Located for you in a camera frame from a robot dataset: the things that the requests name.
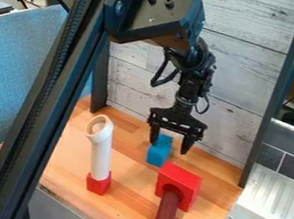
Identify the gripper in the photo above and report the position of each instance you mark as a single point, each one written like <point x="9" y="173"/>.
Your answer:
<point x="177" y="118"/>

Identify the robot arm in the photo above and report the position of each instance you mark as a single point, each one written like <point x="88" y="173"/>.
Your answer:
<point x="157" y="8"/>

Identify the blue rectangular block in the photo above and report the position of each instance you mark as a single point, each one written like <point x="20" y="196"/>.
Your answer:
<point x="159" y="151"/>

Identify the red arch block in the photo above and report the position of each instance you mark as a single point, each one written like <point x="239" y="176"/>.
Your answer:
<point x="181" y="179"/>

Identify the white cylinder block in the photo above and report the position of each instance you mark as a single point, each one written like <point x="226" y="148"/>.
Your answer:
<point x="101" y="149"/>

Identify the dark red cylinder block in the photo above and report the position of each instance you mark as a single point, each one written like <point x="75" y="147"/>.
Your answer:
<point x="167" y="211"/>

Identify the red cube block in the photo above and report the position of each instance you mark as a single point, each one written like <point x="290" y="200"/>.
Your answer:
<point x="97" y="185"/>

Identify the dark metal frame post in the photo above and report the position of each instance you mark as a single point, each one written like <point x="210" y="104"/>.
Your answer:
<point x="100" y="82"/>
<point x="36" y="118"/>
<point x="279" y="84"/>

